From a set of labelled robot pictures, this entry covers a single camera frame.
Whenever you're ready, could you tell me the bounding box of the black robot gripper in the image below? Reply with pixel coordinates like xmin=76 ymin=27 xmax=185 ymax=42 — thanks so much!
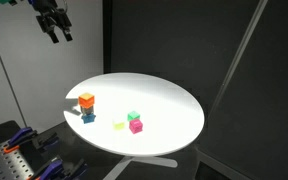
xmin=28 ymin=0 xmax=74 ymax=44

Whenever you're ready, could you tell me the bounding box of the orange toy block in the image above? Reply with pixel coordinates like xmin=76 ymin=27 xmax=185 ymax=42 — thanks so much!
xmin=78 ymin=92 xmax=96 ymax=109

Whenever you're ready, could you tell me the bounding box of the blue toy block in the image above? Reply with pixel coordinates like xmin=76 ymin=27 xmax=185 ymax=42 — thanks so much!
xmin=81 ymin=113 xmax=97 ymax=125

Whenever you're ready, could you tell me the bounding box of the yellow-green toy block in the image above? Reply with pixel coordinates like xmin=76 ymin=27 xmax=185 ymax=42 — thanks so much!
xmin=112 ymin=118 xmax=126 ymax=131

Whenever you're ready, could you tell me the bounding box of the green toy block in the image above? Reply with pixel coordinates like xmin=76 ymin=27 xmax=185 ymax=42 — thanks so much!
xmin=127 ymin=110 xmax=141 ymax=122

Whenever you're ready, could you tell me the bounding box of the pink toy block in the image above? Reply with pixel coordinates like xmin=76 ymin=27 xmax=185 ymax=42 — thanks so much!
xmin=129 ymin=119 xmax=144 ymax=135

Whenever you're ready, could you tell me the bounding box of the purple black spring clamp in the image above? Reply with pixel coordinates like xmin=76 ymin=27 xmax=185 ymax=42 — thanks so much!
xmin=33 ymin=157 xmax=89 ymax=180

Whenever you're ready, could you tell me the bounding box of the perforated metal plate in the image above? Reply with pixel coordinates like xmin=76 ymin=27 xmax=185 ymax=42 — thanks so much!
xmin=0 ymin=142 xmax=36 ymax=180

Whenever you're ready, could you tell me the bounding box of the white table base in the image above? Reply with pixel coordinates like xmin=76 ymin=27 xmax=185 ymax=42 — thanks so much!
xmin=103 ymin=155 xmax=179 ymax=180

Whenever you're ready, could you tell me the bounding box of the diagonal silver metal strip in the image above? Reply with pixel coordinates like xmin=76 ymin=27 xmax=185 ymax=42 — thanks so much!
xmin=206 ymin=0 xmax=269 ymax=118

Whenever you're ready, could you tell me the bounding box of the teal camera mount bracket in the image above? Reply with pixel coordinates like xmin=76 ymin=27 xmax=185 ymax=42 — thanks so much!
xmin=0 ymin=0 xmax=18 ymax=7

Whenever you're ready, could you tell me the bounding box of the purple clamp with orange handle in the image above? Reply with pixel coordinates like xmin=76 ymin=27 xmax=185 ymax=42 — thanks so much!
xmin=3 ymin=126 xmax=59 ymax=155

